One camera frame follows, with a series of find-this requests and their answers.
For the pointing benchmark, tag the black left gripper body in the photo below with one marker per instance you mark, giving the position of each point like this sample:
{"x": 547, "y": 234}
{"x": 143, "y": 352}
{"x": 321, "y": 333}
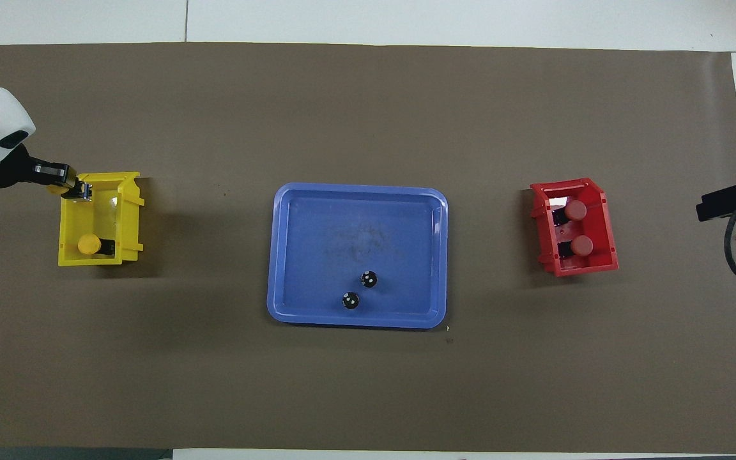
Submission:
{"x": 13, "y": 171}

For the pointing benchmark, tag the yellow cap push button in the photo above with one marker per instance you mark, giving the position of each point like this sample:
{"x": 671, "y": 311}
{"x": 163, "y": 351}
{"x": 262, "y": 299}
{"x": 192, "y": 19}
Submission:
{"x": 84, "y": 190}
{"x": 89, "y": 244}

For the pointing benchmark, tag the red cap push button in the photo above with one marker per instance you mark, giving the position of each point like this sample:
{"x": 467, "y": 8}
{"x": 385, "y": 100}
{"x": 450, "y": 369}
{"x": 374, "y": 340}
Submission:
{"x": 582, "y": 245}
{"x": 575, "y": 209}

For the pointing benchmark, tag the yellow plastic storage bin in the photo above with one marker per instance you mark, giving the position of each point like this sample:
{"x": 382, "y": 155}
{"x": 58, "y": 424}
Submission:
{"x": 96, "y": 217}

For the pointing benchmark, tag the red plastic storage bin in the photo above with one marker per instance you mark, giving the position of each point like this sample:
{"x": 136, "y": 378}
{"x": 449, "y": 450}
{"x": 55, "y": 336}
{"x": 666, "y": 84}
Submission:
{"x": 598, "y": 223}

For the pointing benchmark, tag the blue plastic tray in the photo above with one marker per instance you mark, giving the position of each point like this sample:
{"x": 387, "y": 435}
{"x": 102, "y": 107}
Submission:
{"x": 406, "y": 255}

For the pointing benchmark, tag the black cylindrical capacitor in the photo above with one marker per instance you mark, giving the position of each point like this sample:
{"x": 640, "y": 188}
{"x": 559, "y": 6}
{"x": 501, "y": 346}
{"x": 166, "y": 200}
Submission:
{"x": 351, "y": 300}
{"x": 368, "y": 279}

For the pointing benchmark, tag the brown paper table mat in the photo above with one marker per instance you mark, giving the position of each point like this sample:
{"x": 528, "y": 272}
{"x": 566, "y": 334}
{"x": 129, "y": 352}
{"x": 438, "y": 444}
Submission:
{"x": 368, "y": 115}

